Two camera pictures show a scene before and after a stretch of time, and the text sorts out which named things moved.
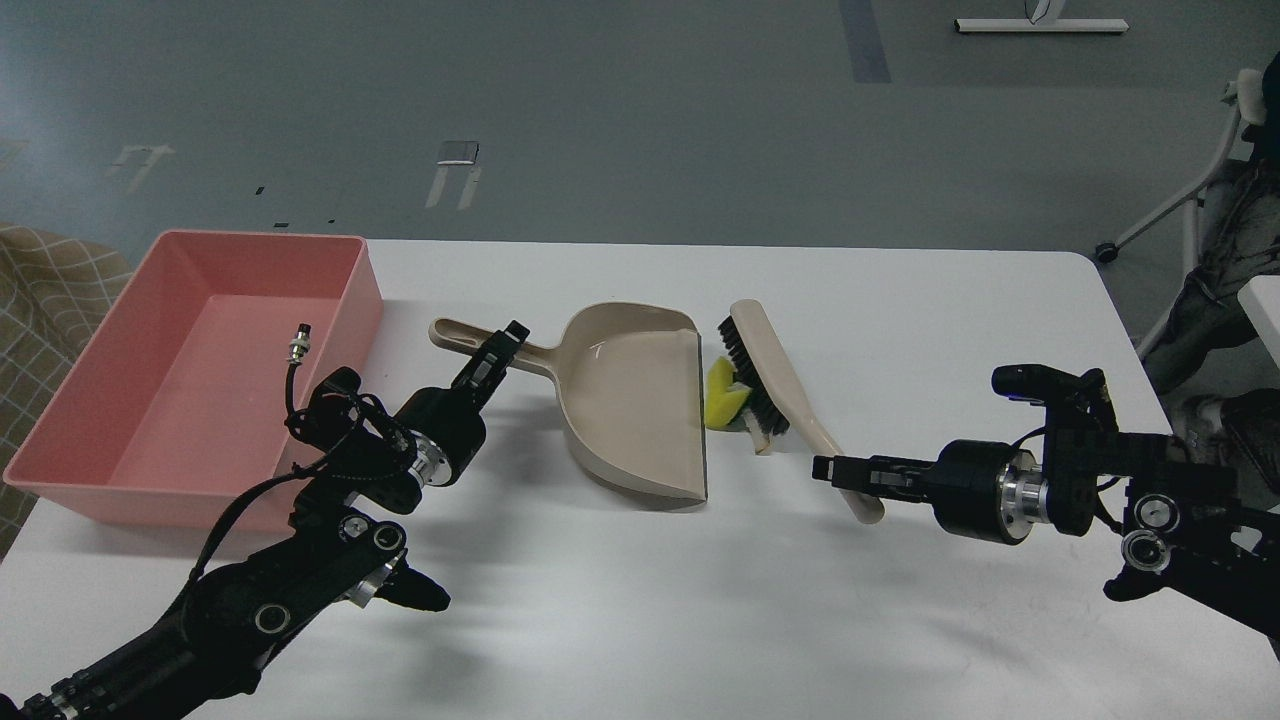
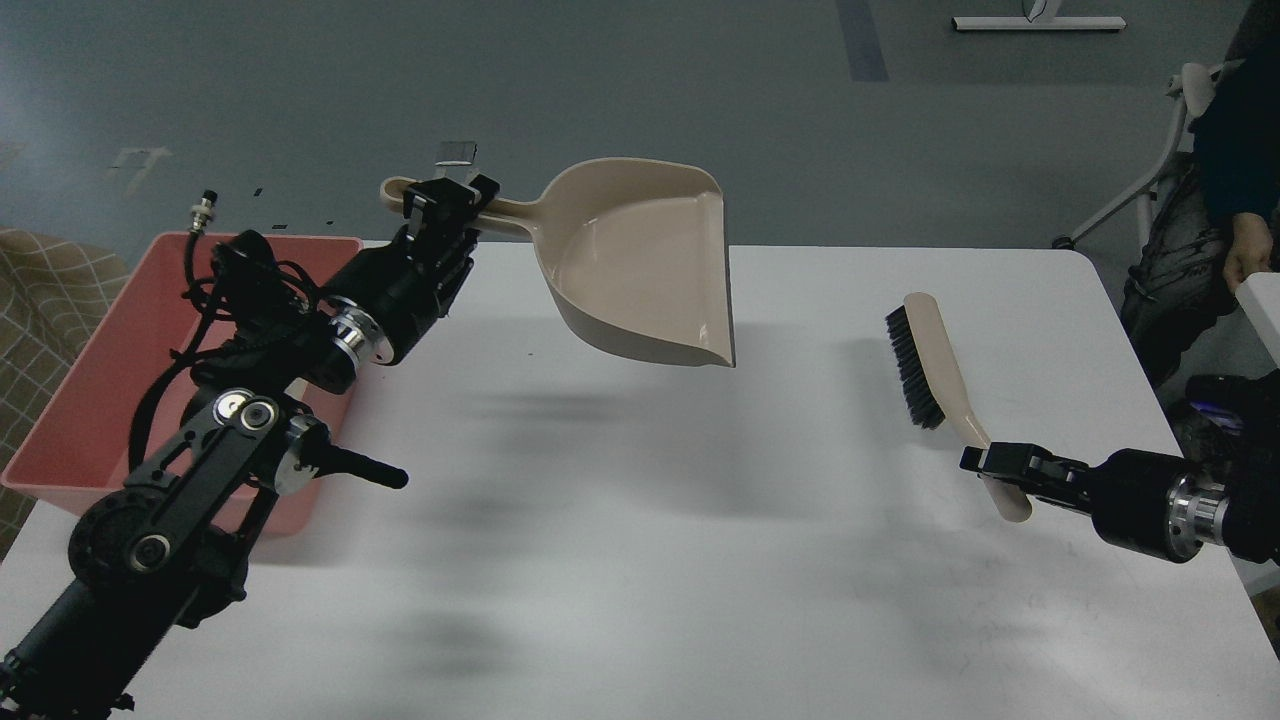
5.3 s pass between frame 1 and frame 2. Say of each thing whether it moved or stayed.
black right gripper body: moved
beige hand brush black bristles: moved
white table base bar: stayed
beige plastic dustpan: moved
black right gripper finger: moved
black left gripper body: moved
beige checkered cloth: stayed
